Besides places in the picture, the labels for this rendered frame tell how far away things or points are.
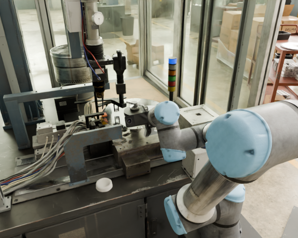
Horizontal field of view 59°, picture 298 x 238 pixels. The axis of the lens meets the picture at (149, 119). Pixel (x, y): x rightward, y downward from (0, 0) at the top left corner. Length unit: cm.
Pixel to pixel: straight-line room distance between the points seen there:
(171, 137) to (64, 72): 118
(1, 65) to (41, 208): 86
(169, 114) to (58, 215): 60
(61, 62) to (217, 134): 148
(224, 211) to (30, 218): 72
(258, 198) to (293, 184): 38
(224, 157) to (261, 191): 192
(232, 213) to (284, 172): 180
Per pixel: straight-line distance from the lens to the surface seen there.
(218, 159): 51
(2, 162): 151
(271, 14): 115
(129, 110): 132
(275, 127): 49
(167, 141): 84
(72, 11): 118
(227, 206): 89
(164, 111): 81
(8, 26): 164
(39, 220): 115
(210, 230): 99
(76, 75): 185
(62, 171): 132
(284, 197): 243
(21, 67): 169
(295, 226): 222
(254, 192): 237
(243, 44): 123
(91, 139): 112
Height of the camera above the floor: 157
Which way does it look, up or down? 29 degrees down
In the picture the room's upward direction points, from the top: straight up
